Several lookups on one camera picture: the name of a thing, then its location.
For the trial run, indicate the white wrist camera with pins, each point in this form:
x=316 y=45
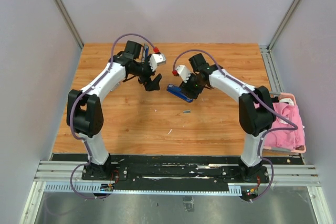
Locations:
x=156 y=60
x=183 y=72

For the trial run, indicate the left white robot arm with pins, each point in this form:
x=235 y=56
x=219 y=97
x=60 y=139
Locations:
x=84 y=106

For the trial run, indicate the pink plastic basket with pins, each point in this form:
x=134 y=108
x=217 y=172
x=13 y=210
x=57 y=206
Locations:
x=290 y=99

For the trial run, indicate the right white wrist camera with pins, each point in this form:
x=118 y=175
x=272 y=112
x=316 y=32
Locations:
x=183 y=72

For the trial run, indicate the blue stapler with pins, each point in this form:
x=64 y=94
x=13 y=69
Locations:
x=145 y=52
x=176 y=91

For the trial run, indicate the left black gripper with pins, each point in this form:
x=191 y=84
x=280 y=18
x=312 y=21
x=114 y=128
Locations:
x=154 y=85

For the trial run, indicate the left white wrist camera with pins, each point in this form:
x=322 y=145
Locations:
x=156 y=60

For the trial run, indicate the pink cloth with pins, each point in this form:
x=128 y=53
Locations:
x=286 y=138

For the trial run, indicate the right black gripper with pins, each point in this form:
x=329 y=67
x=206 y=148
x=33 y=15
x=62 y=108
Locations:
x=192 y=93

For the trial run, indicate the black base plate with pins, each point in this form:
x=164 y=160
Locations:
x=180 y=172

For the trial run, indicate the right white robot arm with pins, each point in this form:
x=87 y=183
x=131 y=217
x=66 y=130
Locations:
x=255 y=109

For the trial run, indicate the grey cable duct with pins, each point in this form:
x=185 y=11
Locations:
x=100 y=189

